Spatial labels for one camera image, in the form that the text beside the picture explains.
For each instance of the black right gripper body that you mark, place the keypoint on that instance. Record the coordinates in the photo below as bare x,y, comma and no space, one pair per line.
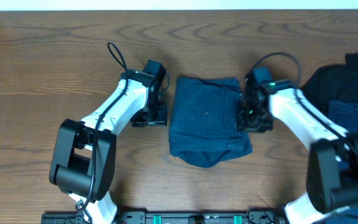
254,121

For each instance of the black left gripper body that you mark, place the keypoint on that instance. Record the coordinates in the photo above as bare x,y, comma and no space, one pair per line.
152,116

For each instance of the dark blue denim shorts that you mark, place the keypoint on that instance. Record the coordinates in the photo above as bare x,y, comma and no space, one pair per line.
203,129

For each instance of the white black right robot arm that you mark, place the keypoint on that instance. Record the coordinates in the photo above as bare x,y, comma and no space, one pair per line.
332,176

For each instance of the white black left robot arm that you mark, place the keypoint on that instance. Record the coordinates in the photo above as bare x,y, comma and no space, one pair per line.
84,157

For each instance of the black garment on right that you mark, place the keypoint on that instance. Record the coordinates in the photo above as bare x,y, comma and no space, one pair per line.
338,82

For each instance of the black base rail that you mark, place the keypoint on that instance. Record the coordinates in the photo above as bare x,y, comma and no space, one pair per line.
252,217

